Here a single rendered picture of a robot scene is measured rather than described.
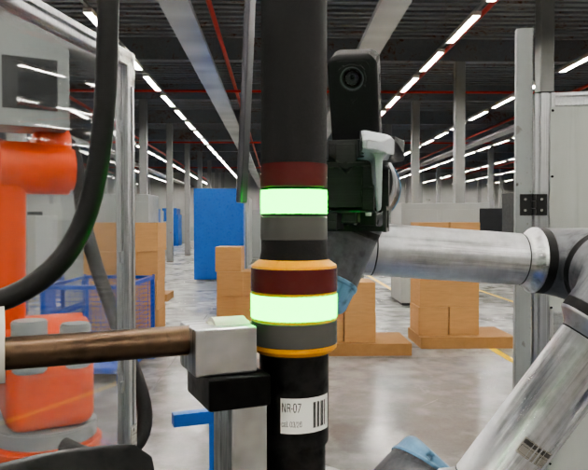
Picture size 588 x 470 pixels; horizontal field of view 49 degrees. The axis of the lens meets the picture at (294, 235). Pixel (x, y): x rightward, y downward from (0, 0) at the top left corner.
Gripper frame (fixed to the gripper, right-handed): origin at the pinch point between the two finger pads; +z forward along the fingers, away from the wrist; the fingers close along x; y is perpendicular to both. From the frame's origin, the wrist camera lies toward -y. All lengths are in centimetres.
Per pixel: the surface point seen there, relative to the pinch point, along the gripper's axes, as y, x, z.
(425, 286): 89, -6, -786
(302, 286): 9.3, -1.2, 17.6
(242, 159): 3.2, 2.2, 16.2
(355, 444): 166, 42, -410
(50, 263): 8.0, 8.8, 22.5
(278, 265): 8.3, 0.0, 17.6
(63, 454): 21.5, 16.3, 9.3
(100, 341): 11.5, 7.1, 21.5
